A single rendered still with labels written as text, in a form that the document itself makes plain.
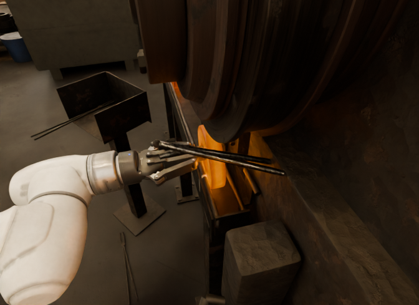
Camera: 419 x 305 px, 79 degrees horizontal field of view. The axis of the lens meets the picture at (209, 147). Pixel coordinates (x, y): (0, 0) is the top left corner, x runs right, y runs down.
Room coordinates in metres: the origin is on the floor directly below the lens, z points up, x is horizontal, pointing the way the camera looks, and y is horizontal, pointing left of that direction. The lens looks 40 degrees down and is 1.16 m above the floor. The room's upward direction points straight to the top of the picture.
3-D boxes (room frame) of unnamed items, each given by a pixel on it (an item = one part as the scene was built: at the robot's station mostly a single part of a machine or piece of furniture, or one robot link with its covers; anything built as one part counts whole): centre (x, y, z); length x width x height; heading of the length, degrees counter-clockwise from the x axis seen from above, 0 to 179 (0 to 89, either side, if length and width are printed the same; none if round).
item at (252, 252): (0.20, -0.08, 0.68); 0.11 x 0.08 x 0.24; 104
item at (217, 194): (0.40, -0.02, 0.66); 0.19 x 0.07 x 0.01; 14
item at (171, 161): (0.41, 0.08, 0.76); 0.11 x 0.01 x 0.04; 103
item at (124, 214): (0.83, 0.39, 0.36); 0.26 x 0.20 x 0.72; 49
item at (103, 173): (0.39, 0.22, 0.75); 0.09 x 0.06 x 0.09; 14
